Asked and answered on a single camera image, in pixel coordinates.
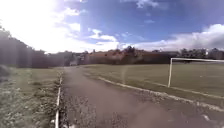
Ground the grey gravel path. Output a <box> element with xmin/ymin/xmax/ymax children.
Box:
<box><xmin>58</xmin><ymin>65</ymin><xmax>224</xmax><ymax>128</ymax></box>

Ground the white painted field line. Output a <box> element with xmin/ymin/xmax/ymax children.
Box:
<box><xmin>97</xmin><ymin>76</ymin><xmax>224</xmax><ymax>113</ymax></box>

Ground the pale kerb strip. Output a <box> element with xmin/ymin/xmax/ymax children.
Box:
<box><xmin>54</xmin><ymin>74</ymin><xmax>64</xmax><ymax>128</ymax></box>

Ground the grass playing field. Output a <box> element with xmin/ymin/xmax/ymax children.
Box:
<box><xmin>80</xmin><ymin>62</ymin><xmax>224</xmax><ymax>108</ymax></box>

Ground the grass verge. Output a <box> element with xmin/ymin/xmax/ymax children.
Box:
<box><xmin>0</xmin><ymin>66</ymin><xmax>64</xmax><ymax>128</ymax></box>

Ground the row of dark trees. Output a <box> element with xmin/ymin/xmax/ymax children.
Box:
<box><xmin>0</xmin><ymin>27</ymin><xmax>78</xmax><ymax>70</ymax></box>

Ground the white goal frame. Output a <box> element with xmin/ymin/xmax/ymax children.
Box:
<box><xmin>167</xmin><ymin>57</ymin><xmax>224</xmax><ymax>89</ymax></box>

